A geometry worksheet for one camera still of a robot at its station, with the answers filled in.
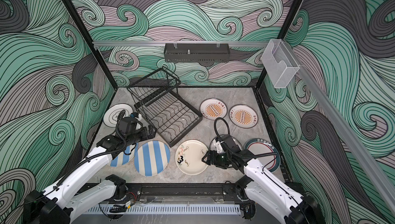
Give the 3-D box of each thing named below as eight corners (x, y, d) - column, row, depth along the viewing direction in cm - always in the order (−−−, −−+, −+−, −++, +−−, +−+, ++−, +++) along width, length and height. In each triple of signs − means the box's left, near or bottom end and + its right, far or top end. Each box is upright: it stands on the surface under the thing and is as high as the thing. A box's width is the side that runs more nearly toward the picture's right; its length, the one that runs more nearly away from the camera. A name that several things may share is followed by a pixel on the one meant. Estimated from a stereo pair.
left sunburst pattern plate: (200, 119, 104) (200, 118, 102) (199, 99, 115) (199, 97, 114) (228, 120, 104) (229, 118, 102) (225, 99, 116) (225, 97, 114)
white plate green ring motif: (98, 119, 104) (97, 117, 102) (120, 101, 114) (119, 99, 112) (113, 129, 98) (111, 128, 97) (134, 110, 109) (133, 108, 107)
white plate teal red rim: (271, 174, 81) (274, 172, 79) (242, 146, 91) (243, 144, 89) (284, 158, 87) (287, 156, 84) (255, 134, 97) (257, 131, 94)
